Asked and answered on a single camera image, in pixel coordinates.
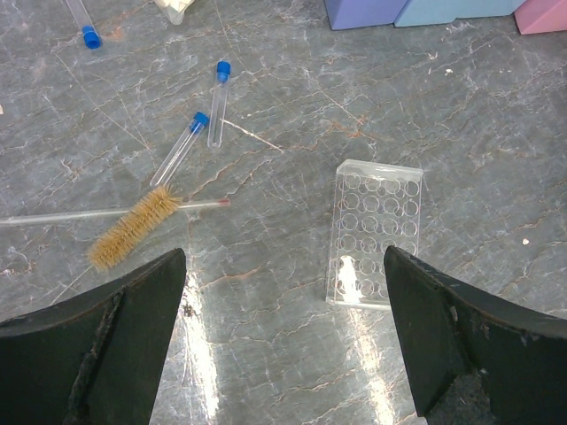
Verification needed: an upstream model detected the light blue bin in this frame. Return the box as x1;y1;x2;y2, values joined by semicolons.
454;0;525;19
394;0;489;27

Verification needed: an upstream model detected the purple bin leftmost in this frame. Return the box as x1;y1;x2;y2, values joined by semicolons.
324;0;408;30

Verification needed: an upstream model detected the glass pipette rod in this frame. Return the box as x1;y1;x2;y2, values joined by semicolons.
1;198;231;228

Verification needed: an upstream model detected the bag of white powder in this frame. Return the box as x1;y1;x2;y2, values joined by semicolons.
154;0;194;26

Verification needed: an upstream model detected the test tube blue cap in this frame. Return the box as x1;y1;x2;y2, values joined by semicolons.
207;61;231;150
66;0;102;50
150;112;209;188

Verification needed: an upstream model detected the clear test tube rack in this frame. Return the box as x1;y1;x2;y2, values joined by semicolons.
326;159;423;310

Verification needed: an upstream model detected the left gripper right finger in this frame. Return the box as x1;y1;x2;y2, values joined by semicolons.
384;246;566;424

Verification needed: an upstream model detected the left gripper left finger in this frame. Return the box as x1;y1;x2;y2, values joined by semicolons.
1;248;186;424

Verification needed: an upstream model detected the pink bin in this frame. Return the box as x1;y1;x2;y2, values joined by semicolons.
514;0;567;35

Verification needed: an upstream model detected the light blue bin right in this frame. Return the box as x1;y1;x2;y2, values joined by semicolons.
454;0;525;19

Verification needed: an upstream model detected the light blue bin left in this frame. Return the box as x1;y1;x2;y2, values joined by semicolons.
394;0;489;27

